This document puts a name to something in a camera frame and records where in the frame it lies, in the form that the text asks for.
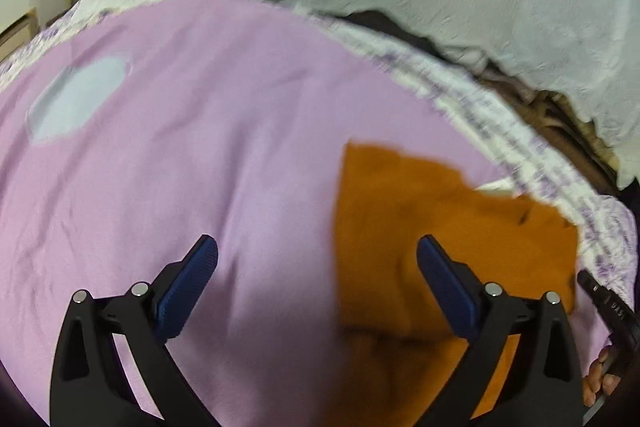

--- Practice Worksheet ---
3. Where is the white patch on blanket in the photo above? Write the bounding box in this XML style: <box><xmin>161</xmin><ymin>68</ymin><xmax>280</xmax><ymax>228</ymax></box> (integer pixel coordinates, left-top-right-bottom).
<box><xmin>27</xmin><ymin>56</ymin><xmax>132</xmax><ymax>142</ymax></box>

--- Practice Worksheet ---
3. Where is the orange knit sweater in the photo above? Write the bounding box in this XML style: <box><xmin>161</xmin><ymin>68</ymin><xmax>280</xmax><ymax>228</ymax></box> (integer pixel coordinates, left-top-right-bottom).
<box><xmin>320</xmin><ymin>142</ymin><xmax>581</xmax><ymax>427</ymax></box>

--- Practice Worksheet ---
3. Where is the white purple floral bed sheet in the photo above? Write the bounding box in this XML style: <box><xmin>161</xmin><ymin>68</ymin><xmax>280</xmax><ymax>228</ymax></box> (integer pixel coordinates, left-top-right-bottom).
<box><xmin>0</xmin><ymin>2</ymin><xmax>633</xmax><ymax>313</ymax></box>

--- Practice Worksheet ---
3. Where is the wooden cabinet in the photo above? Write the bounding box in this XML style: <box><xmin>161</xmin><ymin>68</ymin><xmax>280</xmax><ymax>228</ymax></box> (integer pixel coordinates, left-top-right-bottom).
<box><xmin>0</xmin><ymin>7</ymin><xmax>40</xmax><ymax>62</ymax></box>

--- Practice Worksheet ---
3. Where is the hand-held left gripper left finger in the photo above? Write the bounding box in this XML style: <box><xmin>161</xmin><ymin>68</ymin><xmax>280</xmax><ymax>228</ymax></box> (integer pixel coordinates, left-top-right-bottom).
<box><xmin>49</xmin><ymin>234</ymin><xmax>219</xmax><ymax>427</ymax></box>

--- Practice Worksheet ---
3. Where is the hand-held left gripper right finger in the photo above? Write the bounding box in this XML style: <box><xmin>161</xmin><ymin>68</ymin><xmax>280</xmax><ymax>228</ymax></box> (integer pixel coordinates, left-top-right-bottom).
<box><xmin>416</xmin><ymin>234</ymin><xmax>585</xmax><ymax>427</ymax></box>

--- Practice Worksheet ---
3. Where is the pink blanket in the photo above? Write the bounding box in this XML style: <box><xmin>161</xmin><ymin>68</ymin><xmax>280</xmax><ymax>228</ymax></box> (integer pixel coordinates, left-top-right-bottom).
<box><xmin>0</xmin><ymin>0</ymin><xmax>621</xmax><ymax>427</ymax></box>

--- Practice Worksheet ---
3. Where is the person's right hand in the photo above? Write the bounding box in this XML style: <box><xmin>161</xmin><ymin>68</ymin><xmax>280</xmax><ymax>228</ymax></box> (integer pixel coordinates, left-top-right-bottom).
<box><xmin>582</xmin><ymin>346</ymin><xmax>621</xmax><ymax>408</ymax></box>

